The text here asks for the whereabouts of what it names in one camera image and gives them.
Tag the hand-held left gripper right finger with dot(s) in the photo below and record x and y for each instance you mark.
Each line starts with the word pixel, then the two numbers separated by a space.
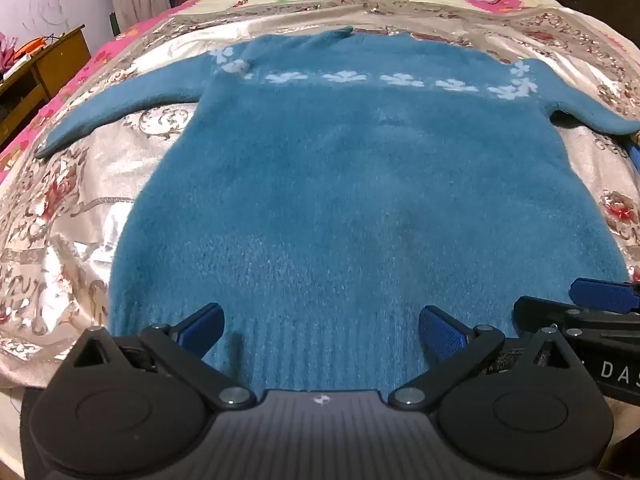
pixel 440 334

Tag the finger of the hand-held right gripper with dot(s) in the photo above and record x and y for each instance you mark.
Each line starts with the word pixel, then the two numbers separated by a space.
pixel 600 295
pixel 545 312

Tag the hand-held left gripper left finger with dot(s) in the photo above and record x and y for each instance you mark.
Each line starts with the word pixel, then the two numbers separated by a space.
pixel 206 324

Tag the blue sweater with white flowers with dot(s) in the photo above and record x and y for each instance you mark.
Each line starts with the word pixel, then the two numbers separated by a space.
pixel 340 200

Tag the bright blue cloth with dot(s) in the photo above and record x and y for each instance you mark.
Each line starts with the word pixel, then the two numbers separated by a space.
pixel 636 152

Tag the silver floral bedspread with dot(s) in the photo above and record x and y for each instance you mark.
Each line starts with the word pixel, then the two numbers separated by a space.
pixel 75 220

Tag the wooden cabinet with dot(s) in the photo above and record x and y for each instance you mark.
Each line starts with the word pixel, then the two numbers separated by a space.
pixel 60 62

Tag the orange items on cabinet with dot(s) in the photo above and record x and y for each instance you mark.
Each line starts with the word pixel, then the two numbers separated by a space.
pixel 30 46

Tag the pink floral cloth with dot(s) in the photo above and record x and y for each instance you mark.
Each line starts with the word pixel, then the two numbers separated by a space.
pixel 5 50

